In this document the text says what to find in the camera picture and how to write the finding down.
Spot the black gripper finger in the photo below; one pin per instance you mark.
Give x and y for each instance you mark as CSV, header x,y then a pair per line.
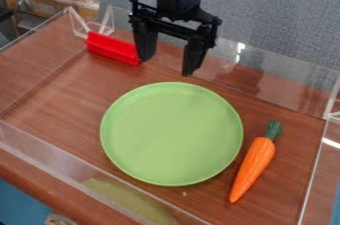
x,y
193,54
145,38

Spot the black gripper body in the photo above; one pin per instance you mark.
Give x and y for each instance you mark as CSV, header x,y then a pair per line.
x,y
193,23

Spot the green round plate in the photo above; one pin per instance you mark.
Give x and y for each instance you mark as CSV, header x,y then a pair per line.
x,y
170,134

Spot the orange toy carrot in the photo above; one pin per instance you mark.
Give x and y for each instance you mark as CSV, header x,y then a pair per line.
x,y
254,161

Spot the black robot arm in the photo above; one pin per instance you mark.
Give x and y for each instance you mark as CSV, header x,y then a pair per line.
x,y
177,5

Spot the red plastic block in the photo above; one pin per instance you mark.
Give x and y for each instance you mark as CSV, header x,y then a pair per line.
x,y
112,48

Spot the clear acrylic enclosure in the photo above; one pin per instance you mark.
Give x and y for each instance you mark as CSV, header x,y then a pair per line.
x,y
56,90

